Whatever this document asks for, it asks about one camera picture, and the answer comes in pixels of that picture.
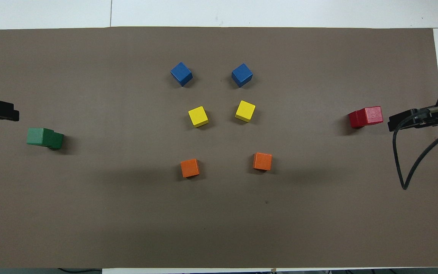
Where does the red wooden cube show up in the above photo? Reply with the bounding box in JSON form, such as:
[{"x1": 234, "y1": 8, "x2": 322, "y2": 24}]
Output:
[
  {"x1": 362, "y1": 106, "x2": 384, "y2": 126},
  {"x1": 348, "y1": 110, "x2": 366, "y2": 129}
]

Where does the green wooden cube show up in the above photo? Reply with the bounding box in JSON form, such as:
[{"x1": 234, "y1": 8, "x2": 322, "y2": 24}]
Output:
[
  {"x1": 26, "y1": 127, "x2": 55, "y2": 146},
  {"x1": 47, "y1": 131, "x2": 65, "y2": 150}
]

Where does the orange wooden cube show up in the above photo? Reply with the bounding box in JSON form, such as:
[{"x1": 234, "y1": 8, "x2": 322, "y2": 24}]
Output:
[
  {"x1": 180, "y1": 158, "x2": 200, "y2": 178},
  {"x1": 252, "y1": 152, "x2": 273, "y2": 171}
]

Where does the yellow wooden cube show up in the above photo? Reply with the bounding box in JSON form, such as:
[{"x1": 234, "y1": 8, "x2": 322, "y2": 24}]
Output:
[
  {"x1": 235, "y1": 100, "x2": 256, "y2": 123},
  {"x1": 188, "y1": 106, "x2": 209, "y2": 128}
]

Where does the blue wooden cube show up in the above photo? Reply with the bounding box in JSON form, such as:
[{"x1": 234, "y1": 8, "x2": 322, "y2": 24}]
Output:
[
  {"x1": 231, "y1": 63, "x2": 254, "y2": 88},
  {"x1": 170, "y1": 62, "x2": 194, "y2": 87}
]

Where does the brown paper table mat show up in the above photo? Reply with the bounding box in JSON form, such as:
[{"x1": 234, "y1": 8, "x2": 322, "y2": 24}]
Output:
[{"x1": 0, "y1": 26, "x2": 438, "y2": 269}]

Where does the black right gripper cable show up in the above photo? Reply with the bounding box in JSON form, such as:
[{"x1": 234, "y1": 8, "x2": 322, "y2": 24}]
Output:
[{"x1": 392, "y1": 104, "x2": 438, "y2": 190}]

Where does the black floor cable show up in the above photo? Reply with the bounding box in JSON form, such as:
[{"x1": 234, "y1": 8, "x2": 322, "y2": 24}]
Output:
[{"x1": 57, "y1": 268, "x2": 102, "y2": 274}]

